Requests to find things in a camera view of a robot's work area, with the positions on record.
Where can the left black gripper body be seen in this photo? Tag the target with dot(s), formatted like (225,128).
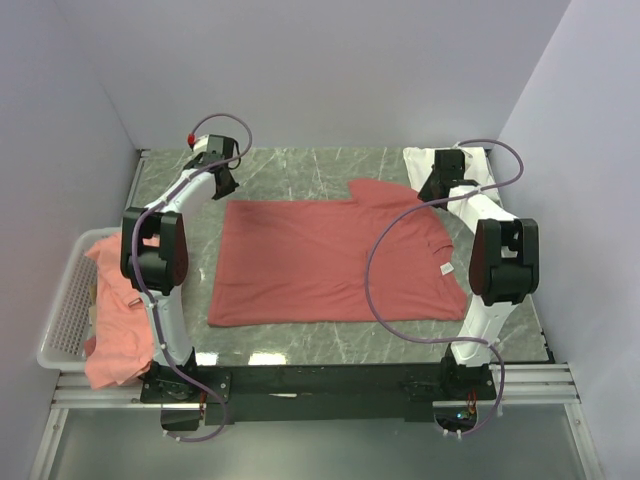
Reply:
(225,180)

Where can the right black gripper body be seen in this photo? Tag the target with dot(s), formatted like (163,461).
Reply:
(432,188)

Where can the dark red t-shirt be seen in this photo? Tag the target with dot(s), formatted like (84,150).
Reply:
(377,252)

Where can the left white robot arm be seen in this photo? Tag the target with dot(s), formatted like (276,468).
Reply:
(154,253)

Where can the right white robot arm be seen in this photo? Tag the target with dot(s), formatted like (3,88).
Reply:
(504,262)

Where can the folded white t-shirt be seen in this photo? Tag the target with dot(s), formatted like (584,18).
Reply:
(419,163)

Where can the salmon pink t-shirt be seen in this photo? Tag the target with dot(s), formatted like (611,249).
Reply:
(122,347)

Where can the white plastic basket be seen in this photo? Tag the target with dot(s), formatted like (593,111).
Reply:
(68,324)

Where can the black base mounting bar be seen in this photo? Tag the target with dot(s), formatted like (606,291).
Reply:
(314,392)

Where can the aluminium frame rail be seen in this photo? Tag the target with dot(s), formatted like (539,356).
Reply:
(534,384)

